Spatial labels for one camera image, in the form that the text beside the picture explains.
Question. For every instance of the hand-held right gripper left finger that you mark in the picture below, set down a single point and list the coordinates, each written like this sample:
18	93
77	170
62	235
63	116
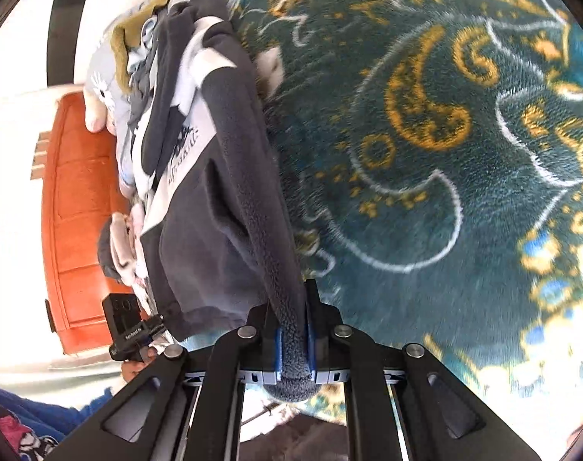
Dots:
278	353

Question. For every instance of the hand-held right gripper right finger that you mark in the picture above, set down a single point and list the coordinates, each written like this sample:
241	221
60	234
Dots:
311	353

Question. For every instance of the dark grey fleece garment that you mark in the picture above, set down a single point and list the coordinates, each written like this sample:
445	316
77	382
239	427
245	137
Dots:
253	153

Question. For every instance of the person's left hand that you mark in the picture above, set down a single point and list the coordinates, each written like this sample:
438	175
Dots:
133	370

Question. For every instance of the grey pink knit cloth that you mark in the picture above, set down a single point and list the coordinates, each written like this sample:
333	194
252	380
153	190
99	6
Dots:
111	249

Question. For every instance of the person's blue printed pants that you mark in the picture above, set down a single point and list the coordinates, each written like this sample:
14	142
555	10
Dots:
27	403

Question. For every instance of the orange wooden cabinet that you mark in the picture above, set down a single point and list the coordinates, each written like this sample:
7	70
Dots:
80	192

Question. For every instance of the black and white jacket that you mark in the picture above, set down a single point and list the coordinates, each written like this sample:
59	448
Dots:
176	153

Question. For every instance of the teal patterned carpet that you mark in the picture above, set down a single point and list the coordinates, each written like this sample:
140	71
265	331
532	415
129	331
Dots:
416	201

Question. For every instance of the wooden slat piece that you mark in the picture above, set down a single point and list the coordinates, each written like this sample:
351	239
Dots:
39	153

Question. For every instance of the olive green cloth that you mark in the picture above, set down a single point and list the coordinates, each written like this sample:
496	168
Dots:
133	24

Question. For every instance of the black window frame bar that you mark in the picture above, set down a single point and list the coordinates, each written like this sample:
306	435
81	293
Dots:
63	24

